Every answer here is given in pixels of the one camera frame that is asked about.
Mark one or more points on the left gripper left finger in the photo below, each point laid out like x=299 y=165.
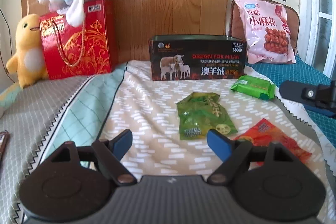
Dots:
x=108 y=156

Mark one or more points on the yellow duck plush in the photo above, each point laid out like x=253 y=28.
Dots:
x=28 y=62

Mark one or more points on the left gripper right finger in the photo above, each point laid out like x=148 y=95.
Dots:
x=232 y=153

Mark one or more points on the pink snack bag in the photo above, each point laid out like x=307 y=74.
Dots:
x=266 y=32

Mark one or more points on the red gift box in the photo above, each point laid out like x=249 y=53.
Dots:
x=88 y=49

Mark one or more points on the red orange snack packet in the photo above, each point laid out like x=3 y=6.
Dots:
x=264 y=132

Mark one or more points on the dark green snack packet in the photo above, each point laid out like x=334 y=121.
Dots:
x=200 y=112

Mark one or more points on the bright green snack packet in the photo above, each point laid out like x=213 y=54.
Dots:
x=255 y=87

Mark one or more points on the teal blue mat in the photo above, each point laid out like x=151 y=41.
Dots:
x=304 y=73

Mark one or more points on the black sheep print box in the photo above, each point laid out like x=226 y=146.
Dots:
x=196 y=57

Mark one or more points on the brown cushion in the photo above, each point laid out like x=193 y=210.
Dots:
x=236 y=25

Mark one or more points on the smartphone in red case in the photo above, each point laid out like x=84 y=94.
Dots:
x=4 y=138

